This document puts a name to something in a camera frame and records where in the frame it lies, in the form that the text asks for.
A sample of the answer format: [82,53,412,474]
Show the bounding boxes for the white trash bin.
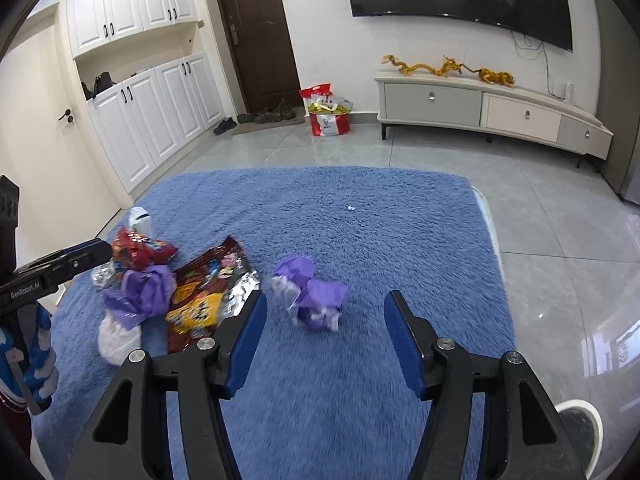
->
[554,399,602,480]

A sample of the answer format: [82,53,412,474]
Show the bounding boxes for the white drawer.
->
[481,94,563,144]

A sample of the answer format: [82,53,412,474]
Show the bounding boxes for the white upper cabinet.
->
[65,0,199,59]

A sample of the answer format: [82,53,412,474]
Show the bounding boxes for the white lower cabinet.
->
[82,51,225,194]

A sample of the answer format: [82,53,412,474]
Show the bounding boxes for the red white gift bag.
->
[299,82,355,137]

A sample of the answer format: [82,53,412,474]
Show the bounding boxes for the hanging television cables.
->
[510,30,557,97]

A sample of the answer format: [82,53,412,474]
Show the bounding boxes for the person's left hand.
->
[0,305,59,412]

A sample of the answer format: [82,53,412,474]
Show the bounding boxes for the white crinkled wrapper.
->
[127,207,154,237]

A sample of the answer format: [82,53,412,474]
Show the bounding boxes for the dark bag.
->
[80,72,117,101]

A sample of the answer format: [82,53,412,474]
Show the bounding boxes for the small grey drawer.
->
[557,115,614,159]

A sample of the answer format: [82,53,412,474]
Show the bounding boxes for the cream interior door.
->
[0,7,122,266]

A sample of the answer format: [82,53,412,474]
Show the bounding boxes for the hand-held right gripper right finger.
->
[383,290,588,480]

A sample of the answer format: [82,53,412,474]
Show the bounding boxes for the red snack packet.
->
[111,227,179,274]

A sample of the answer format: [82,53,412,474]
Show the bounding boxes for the golden dragon figurine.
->
[434,56,469,79]
[381,55,441,77]

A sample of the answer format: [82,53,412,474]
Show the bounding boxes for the golden tiger figurine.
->
[475,67,516,88]

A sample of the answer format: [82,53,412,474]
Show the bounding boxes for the clear plastic bag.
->
[91,265,144,367]

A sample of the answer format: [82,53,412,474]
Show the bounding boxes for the purple wrapper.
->
[102,264,177,332]
[270,256,350,332]

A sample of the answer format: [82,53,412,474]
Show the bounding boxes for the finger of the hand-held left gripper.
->
[47,239,114,287]

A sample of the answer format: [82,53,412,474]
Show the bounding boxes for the blue fluffy rug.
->
[30,166,517,480]

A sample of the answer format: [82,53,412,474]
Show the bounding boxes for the white television cabinet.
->
[374,70,615,169]

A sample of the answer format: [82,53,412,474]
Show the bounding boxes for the person's left forearm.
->
[0,392,34,480]

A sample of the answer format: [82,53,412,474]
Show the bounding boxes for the brown door mat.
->
[231,110,306,135]

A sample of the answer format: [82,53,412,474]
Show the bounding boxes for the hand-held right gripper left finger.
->
[62,290,269,480]

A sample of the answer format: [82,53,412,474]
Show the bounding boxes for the row of dark shoes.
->
[237,99,296,125]

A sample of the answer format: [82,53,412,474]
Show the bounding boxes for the large grey drawer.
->
[384,82,482,128]

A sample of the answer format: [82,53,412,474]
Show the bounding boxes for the brown entrance door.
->
[212,0,305,114]

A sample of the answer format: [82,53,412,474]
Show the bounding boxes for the brown snack packet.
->
[165,235,262,356]

